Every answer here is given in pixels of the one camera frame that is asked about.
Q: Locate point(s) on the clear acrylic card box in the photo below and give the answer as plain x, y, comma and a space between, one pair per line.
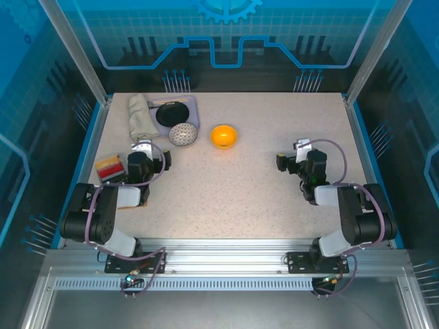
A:
109, 169

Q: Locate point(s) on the tan leather card holder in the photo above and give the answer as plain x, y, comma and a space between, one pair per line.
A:
130, 207

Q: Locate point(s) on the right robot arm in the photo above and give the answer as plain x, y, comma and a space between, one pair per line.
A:
356, 212

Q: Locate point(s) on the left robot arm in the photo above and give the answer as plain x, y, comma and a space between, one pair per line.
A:
103, 212

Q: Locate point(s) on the red card stack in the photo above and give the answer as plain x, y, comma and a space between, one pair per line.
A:
111, 171

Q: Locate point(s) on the black card stack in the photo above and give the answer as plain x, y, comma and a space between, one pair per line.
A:
113, 179

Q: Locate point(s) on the gold card stack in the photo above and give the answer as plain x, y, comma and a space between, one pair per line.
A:
108, 161

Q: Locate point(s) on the black round plate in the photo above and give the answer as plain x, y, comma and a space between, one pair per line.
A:
171, 114

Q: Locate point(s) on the beige folded cloth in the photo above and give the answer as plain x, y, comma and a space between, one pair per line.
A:
140, 116

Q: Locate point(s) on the lavender tray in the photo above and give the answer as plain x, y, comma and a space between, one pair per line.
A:
193, 109

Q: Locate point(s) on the wooden chopsticks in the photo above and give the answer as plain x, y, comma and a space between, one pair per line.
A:
171, 101

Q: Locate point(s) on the orange bowl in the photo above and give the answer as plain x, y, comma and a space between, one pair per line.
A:
224, 136

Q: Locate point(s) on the blue table side strip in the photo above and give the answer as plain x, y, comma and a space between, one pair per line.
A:
379, 174
77, 174

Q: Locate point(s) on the connector with green light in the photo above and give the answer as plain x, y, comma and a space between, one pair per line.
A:
329, 281
131, 280

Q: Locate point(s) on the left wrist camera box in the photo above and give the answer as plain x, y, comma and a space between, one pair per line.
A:
144, 149

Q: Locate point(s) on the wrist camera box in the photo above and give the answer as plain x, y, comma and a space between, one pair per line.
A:
303, 150
144, 149

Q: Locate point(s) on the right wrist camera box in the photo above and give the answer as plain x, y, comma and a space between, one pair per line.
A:
303, 150

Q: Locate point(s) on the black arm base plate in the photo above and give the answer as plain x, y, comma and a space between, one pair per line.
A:
298, 264
116, 264

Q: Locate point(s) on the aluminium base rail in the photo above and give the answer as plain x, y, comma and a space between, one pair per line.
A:
223, 253

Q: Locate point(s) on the aluminium frame post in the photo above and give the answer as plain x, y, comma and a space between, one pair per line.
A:
79, 58
377, 51

